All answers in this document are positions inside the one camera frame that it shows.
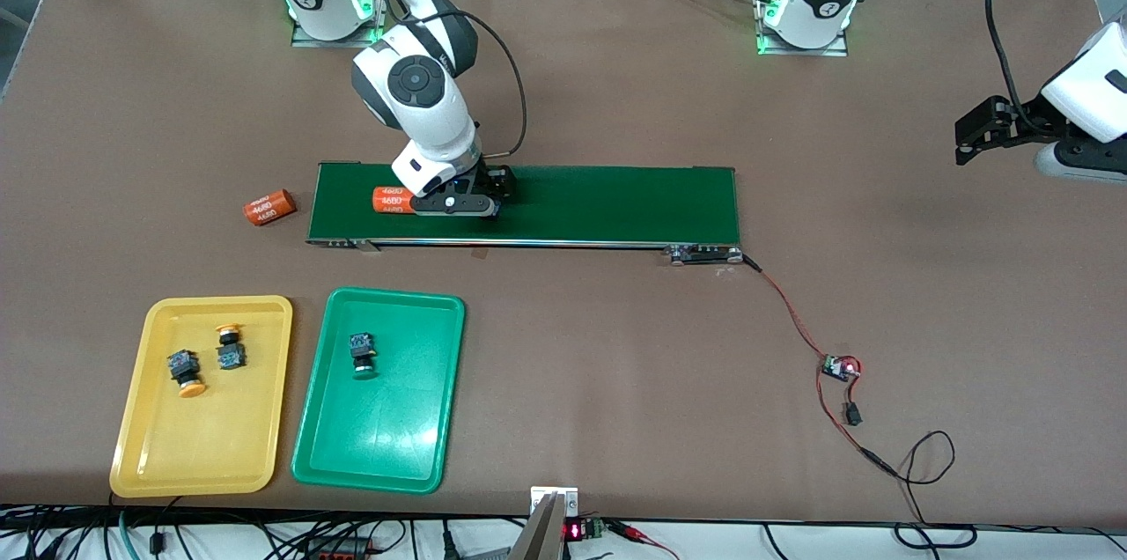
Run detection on orange cylinder with white print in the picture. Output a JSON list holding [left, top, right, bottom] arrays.
[[243, 188, 297, 227], [372, 185, 419, 216]]

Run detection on green mushroom push button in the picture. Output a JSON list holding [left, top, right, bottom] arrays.
[[349, 332, 379, 381]]

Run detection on yellow mushroom push button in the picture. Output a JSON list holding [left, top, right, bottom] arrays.
[[217, 324, 247, 372], [166, 350, 209, 400]]

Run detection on green conveyor belt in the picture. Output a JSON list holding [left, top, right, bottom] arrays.
[[306, 162, 745, 266]]

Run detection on green plastic tray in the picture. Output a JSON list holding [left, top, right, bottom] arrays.
[[291, 286, 467, 496]]

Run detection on small motor controller board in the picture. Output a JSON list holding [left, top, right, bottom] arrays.
[[821, 352, 863, 384]]

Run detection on grey metal stand bar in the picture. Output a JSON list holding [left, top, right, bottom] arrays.
[[509, 494, 566, 560]]

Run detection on red clip leads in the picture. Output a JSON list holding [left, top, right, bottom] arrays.
[[608, 520, 681, 560]]

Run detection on yellow plastic tray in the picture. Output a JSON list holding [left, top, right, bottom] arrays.
[[108, 294, 294, 499]]

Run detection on black box with orange parts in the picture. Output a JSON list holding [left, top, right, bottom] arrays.
[[304, 536, 372, 559]]

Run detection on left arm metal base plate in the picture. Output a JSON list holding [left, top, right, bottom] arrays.
[[755, 0, 851, 57]]

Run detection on red black motor wire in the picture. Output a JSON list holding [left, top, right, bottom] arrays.
[[740, 252, 836, 363]]

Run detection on silver metal mounting bracket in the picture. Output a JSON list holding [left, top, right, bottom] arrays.
[[530, 486, 579, 515]]

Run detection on thin black looped cable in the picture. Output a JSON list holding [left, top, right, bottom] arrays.
[[880, 430, 978, 550]]

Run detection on red black power wire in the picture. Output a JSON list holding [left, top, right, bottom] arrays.
[[817, 375, 899, 480]]

